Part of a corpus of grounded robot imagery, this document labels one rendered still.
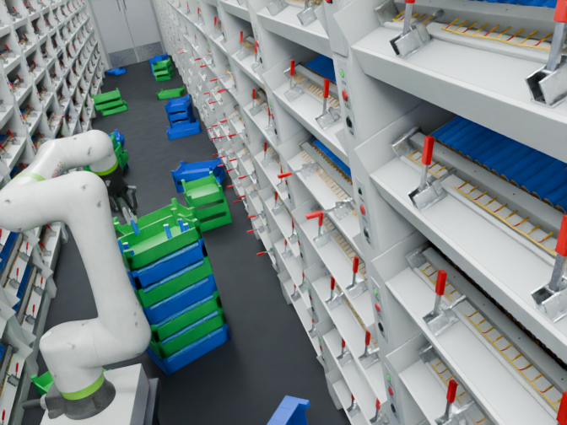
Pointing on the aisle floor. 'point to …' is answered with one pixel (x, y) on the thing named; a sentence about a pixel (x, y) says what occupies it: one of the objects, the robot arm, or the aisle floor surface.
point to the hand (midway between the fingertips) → (130, 215)
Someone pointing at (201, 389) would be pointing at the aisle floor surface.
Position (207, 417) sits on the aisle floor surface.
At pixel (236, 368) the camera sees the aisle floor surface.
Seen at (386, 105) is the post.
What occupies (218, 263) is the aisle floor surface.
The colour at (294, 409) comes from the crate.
